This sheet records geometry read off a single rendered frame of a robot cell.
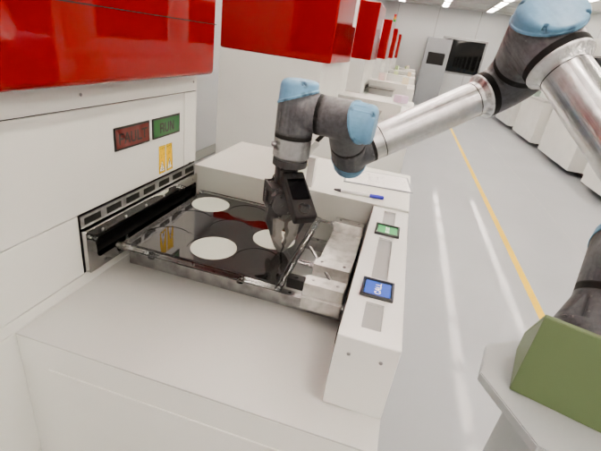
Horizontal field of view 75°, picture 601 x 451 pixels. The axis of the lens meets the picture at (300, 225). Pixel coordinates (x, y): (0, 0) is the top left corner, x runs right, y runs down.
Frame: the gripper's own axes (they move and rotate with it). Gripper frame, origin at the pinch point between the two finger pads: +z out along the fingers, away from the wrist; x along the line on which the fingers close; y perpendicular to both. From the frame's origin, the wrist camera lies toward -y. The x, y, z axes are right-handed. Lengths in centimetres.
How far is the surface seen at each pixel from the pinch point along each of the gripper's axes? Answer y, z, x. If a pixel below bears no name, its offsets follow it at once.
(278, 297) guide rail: -7.5, 7.6, 2.2
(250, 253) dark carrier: 0.9, 1.4, 6.8
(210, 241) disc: 7.2, 1.3, 14.6
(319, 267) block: -7.0, 0.9, -6.4
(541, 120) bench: 506, 38, -698
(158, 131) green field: 27.5, -18.0, 24.6
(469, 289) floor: 89, 91, -169
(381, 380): -37.5, 1.4, -4.1
